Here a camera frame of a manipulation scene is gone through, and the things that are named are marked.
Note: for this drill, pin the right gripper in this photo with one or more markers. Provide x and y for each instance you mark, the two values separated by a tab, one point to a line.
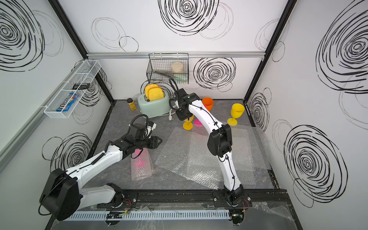
181	117

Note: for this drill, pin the pink glass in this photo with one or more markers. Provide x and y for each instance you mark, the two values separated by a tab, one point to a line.
141	165
198	123

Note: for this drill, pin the white wire wall shelf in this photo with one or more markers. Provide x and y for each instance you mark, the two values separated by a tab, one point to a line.
85	72

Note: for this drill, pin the orange wine glass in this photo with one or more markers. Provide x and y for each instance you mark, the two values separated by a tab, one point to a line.
208	103

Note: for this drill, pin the bubble wrap of yellow-orange glass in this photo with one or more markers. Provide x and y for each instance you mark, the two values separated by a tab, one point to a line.
186	154

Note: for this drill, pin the green item in basket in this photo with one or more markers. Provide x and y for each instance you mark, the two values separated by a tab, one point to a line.
181	78

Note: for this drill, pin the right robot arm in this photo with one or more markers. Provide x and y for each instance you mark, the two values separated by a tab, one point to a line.
219	143

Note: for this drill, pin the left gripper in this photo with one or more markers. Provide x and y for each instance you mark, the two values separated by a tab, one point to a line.
154	142

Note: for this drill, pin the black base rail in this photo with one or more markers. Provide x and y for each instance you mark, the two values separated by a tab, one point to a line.
218	198

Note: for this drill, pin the black small box on shelf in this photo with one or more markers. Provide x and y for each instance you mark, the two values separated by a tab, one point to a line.
81	86

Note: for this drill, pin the bubble wrap of yellow glass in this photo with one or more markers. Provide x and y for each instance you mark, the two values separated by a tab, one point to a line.
256	143

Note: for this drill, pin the mint green toaster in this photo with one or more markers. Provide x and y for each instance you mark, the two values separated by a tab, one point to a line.
153	108

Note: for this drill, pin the blue candy packet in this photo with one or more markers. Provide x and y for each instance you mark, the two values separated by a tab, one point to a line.
68	102

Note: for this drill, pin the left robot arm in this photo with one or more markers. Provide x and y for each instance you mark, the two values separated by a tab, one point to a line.
64	192

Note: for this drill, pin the yellow spice jar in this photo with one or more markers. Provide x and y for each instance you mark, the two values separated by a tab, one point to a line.
131	104

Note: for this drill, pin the yellow-orange glass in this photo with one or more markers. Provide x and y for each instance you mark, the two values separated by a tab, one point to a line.
188	125

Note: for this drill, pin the black wire wall basket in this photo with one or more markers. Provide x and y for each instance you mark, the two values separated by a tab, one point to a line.
159	66

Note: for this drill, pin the bubble wrap of pink glass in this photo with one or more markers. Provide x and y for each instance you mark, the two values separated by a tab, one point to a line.
210	165

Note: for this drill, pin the yellow wine glass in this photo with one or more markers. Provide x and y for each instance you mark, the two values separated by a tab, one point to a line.
236	112

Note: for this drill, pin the yellow sponge toast front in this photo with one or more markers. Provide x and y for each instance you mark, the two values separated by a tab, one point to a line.
155	93

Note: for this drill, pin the white slotted cable duct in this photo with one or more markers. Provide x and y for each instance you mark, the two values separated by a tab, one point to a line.
150	215

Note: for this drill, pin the beige cup in basket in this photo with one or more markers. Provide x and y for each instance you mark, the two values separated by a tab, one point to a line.
177	67

